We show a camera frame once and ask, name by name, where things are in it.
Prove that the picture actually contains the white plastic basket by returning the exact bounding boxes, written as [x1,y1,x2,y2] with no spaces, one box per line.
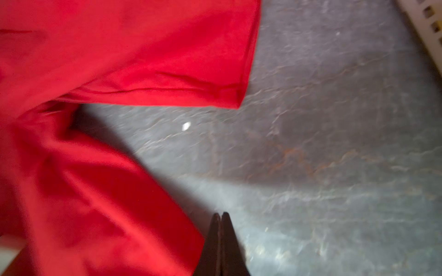
[397,0,442,75]

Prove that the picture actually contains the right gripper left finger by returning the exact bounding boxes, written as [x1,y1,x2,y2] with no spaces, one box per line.
[192,213,221,276]

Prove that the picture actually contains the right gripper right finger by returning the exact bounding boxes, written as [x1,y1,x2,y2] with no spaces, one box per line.
[221,212,250,276]

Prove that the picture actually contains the red shorts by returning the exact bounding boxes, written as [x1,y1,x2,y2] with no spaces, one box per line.
[1,1,261,276]

